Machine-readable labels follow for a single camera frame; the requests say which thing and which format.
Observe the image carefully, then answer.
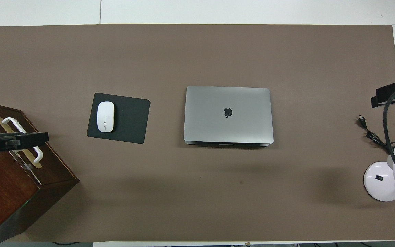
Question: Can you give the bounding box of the brown table mat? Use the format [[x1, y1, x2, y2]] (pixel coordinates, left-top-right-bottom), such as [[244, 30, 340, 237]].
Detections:
[[0, 24, 395, 243]]

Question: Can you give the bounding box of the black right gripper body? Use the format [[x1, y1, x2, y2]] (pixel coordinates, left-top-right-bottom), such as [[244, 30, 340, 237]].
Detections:
[[371, 79, 395, 108]]

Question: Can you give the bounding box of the black mouse pad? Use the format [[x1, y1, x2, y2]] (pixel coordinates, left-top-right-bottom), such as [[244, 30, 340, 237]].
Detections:
[[87, 93, 151, 144]]

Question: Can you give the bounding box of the brass plate on box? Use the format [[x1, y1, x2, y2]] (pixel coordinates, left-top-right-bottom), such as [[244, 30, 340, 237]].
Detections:
[[0, 117, 43, 169]]

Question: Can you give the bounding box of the brown wooden box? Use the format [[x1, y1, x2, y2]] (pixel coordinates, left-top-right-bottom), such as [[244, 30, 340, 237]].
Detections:
[[0, 100, 80, 247]]

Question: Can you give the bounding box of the white box handle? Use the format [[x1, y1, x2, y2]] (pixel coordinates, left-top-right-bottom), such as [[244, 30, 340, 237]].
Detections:
[[1, 117, 44, 163]]

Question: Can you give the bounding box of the silver grey laptop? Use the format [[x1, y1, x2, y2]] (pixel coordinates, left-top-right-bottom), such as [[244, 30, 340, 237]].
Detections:
[[183, 86, 274, 148]]

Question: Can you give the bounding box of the white desk lamp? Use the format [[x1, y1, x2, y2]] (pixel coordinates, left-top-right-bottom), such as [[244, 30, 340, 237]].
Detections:
[[363, 142, 395, 202]]

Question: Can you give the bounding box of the white computer mouse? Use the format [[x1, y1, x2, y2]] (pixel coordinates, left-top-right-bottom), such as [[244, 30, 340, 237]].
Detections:
[[97, 101, 115, 133]]

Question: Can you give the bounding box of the black power cord with plug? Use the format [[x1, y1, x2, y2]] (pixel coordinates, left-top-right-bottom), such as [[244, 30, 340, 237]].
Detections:
[[358, 116, 395, 154]]

